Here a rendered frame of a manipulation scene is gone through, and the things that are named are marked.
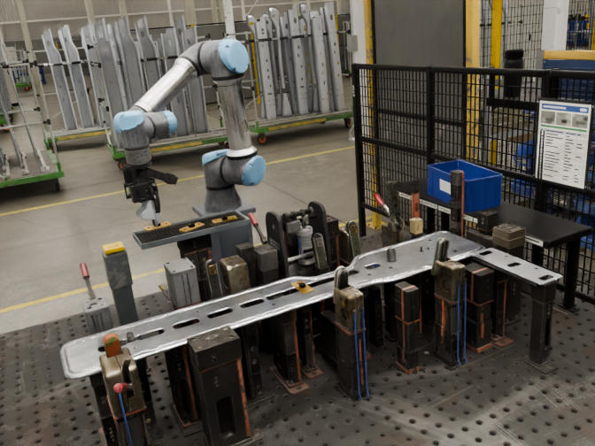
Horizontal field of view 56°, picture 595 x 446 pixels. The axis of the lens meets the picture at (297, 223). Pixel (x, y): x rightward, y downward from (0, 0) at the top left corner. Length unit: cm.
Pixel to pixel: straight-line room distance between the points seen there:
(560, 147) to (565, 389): 84
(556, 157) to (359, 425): 118
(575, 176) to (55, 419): 189
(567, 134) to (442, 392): 100
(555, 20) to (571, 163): 392
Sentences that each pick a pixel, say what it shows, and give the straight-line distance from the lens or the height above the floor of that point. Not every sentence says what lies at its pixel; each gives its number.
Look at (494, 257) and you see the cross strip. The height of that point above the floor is 100.
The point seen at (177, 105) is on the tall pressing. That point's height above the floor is 77.
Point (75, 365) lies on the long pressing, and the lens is 157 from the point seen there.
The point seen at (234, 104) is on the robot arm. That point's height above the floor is 152.
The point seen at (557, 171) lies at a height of 120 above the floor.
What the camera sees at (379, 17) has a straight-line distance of 466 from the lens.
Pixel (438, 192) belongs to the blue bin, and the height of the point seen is 106.
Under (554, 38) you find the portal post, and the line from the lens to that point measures 603.
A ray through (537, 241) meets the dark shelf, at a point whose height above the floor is 102.
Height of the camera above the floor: 177
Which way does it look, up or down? 19 degrees down
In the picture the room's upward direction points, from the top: 5 degrees counter-clockwise
